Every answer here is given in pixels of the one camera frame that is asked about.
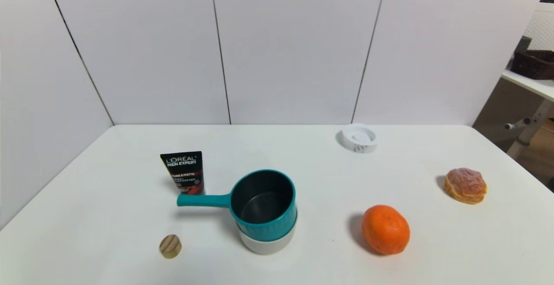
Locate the glazed brown doughnut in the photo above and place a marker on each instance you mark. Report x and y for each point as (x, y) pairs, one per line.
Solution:
(465, 185)

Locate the beige ceramic bowl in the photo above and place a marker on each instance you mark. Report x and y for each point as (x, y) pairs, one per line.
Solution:
(268, 246)

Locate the small wooden cylinder block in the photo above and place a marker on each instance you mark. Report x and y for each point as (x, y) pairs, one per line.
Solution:
(170, 247)

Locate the white side table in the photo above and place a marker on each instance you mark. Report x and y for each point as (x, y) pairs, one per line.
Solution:
(530, 83)

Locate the orange fruit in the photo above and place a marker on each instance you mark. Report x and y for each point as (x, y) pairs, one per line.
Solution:
(385, 231)

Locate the dark wicker basket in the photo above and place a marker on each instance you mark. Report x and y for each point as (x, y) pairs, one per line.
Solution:
(534, 64)

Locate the black face wash tube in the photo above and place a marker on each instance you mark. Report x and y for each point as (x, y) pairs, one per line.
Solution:
(184, 172)

